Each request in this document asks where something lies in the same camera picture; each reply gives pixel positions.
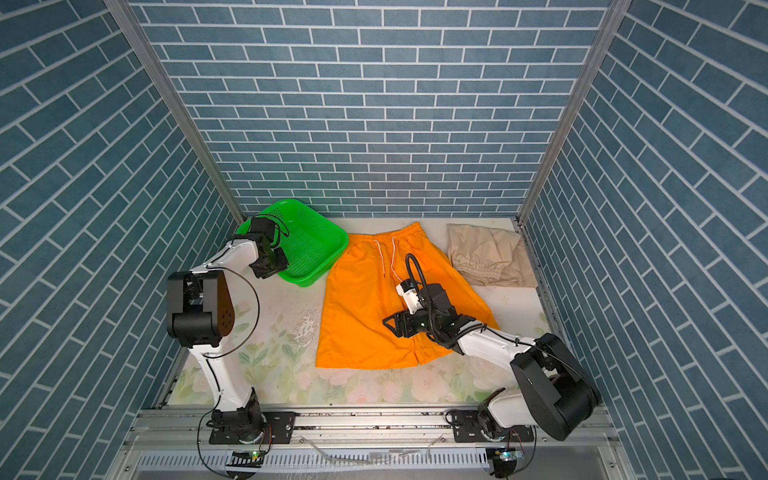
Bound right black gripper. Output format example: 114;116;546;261
381;306;441;337

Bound green plastic basket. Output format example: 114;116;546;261
234;199;349;287

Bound beige drawstring shorts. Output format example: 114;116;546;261
447;224;538;288

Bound orange shorts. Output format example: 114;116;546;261
316;222;498;370

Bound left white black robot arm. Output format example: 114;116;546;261
166;233;288;444

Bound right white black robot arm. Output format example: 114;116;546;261
382;307;601;441

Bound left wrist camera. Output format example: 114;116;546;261
247;216;280;242

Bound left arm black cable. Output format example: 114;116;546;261
200;266;262;361

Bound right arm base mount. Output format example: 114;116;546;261
443;409;534;444

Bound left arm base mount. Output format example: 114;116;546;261
206;410;297;445

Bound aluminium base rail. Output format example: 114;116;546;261
106;405;635;479

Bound left aluminium corner post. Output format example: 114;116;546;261
104;0;245;221

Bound aluminium corner post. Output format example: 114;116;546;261
517;0;631;228
104;0;245;221

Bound right aluminium corner post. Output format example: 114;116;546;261
517;0;631;228

